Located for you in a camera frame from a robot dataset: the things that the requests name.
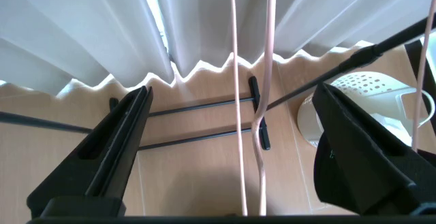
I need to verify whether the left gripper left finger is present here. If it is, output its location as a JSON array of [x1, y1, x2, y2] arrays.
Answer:
[[26, 86, 154, 218]]

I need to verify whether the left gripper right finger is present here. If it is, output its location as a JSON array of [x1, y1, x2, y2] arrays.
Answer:
[[312, 82, 436, 217]]

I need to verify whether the white laundry basket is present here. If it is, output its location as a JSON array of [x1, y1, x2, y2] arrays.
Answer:
[[296, 71, 436, 148]]

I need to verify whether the pink clothes hanger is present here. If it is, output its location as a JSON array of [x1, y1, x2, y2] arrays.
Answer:
[[411, 0, 436, 152], [228, 0, 277, 217]]

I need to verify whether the black clothes rack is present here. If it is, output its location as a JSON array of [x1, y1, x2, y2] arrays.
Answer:
[[0, 12, 436, 152]]

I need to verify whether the beige curtain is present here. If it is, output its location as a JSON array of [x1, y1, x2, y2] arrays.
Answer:
[[0, 0, 436, 97]]

